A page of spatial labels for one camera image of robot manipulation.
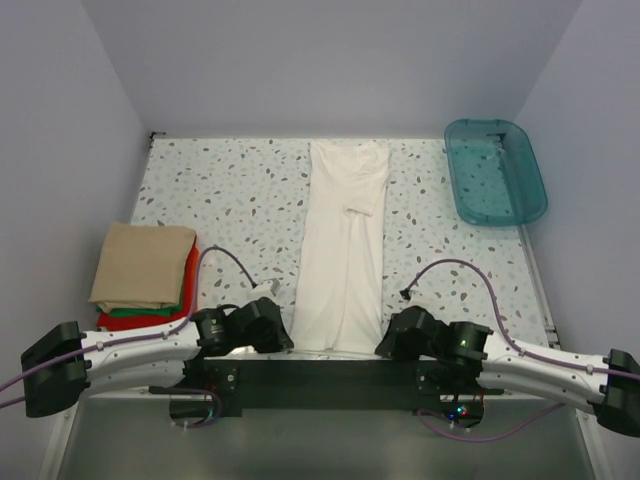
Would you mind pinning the teal plastic bin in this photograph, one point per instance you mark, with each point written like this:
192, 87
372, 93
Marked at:
495, 177

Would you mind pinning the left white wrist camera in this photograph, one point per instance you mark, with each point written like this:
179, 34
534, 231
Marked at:
269, 287

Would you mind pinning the folded red t shirt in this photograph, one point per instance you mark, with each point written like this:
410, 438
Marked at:
121, 319

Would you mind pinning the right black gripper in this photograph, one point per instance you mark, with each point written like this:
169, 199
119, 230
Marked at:
390, 348

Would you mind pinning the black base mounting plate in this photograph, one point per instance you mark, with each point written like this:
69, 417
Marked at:
326, 385

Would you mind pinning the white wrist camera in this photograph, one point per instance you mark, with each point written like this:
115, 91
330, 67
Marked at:
421, 301
269, 287

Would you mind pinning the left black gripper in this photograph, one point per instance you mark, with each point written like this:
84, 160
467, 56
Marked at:
280, 340

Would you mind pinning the folded orange t shirt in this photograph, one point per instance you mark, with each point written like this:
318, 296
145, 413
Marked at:
190, 279

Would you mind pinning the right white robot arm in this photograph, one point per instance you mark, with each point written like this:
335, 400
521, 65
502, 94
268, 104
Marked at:
606, 387

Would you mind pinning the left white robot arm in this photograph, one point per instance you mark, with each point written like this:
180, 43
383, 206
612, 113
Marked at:
67, 363

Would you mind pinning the folded beige t shirt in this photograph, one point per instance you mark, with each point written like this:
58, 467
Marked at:
127, 244

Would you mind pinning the white t shirt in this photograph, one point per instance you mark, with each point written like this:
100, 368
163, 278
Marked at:
338, 301

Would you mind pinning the folded green t shirt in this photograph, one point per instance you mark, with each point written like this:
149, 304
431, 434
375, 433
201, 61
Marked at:
142, 290

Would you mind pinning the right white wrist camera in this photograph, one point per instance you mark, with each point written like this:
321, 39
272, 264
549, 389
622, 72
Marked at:
421, 301

